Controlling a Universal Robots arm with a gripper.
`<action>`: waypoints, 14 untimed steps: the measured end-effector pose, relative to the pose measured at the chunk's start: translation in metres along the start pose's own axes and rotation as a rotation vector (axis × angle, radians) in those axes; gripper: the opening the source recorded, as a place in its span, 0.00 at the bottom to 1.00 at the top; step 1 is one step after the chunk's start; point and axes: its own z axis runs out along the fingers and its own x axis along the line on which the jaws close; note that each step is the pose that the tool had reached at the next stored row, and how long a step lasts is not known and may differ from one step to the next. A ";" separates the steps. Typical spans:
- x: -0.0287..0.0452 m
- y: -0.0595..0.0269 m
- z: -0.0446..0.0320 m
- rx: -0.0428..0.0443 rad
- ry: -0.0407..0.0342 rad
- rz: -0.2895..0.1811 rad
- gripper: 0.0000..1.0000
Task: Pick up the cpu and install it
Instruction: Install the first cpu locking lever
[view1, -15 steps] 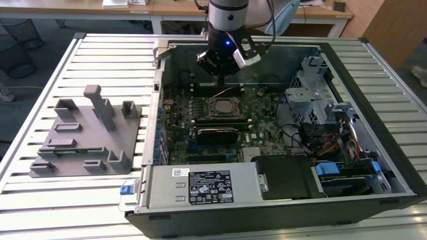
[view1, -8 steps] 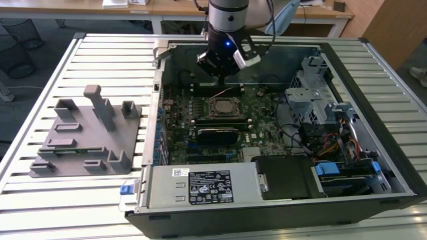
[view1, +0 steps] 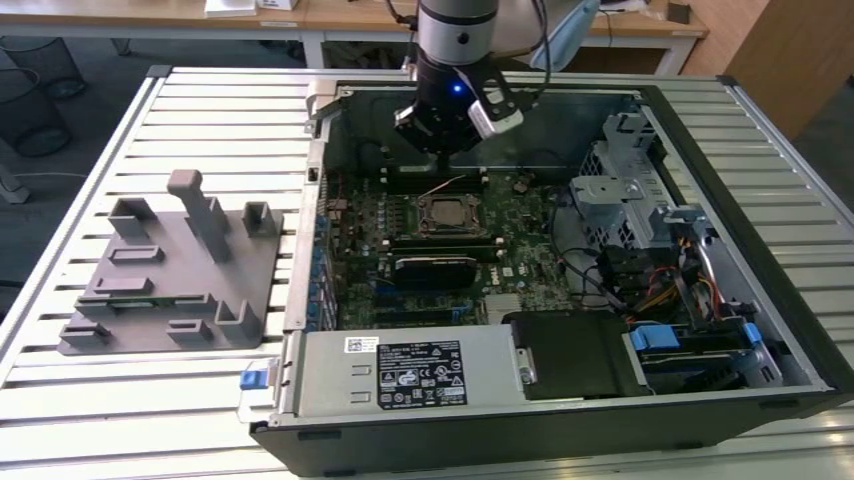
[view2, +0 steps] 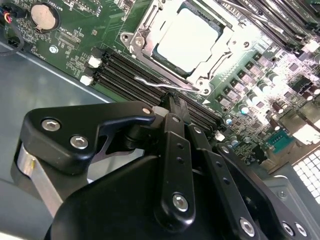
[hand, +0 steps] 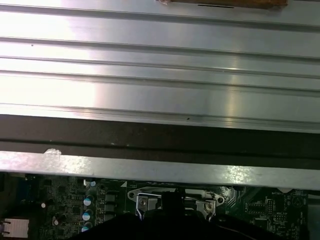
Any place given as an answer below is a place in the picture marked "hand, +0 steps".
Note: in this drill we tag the silver ethernet port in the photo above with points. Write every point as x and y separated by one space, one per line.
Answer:
16 226

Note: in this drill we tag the green motherboard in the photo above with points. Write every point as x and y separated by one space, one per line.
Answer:
262 217

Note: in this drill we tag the brown square base plate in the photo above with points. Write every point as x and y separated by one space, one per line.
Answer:
225 3

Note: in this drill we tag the black PC case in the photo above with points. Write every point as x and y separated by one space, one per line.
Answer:
160 170

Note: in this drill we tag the thin metal locking lever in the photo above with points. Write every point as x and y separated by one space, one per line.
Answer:
197 200

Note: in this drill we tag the metal socket cover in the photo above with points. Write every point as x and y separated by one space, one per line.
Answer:
142 211

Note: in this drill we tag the CPU socket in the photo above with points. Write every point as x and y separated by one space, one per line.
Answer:
137 191

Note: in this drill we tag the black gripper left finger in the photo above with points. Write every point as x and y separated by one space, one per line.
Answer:
140 227

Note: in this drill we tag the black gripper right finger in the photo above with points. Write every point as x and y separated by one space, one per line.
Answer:
212 227

